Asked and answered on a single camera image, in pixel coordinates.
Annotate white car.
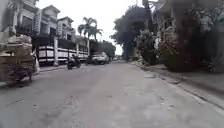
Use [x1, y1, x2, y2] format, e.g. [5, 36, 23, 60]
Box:
[91, 51, 110, 66]

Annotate dark trees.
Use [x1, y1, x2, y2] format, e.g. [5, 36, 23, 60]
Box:
[89, 39, 117, 61]

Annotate grey concrete road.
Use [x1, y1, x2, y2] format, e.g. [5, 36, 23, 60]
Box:
[0, 60, 224, 128]

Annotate motorcycle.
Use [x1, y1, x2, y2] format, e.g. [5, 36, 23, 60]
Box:
[66, 53, 82, 71]

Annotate large dark tree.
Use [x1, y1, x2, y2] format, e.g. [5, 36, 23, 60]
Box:
[110, 4, 151, 62]

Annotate palm tree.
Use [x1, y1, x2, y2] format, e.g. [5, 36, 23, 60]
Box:
[77, 16, 104, 44]

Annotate black and white fence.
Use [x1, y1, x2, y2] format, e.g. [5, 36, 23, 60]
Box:
[31, 35, 90, 67]

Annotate bushes with red flowers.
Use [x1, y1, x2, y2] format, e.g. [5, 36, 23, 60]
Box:
[134, 29, 224, 73]

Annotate grey multi-storey building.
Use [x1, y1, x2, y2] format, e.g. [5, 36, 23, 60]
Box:
[0, 0, 88, 48]

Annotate grey concrete sidewalk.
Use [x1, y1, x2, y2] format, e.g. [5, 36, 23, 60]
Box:
[133, 60, 224, 109]

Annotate building behind plants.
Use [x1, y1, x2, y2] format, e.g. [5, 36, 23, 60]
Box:
[151, 0, 224, 73]

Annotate loaded cart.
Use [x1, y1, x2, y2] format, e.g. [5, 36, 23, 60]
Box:
[0, 34, 41, 84]

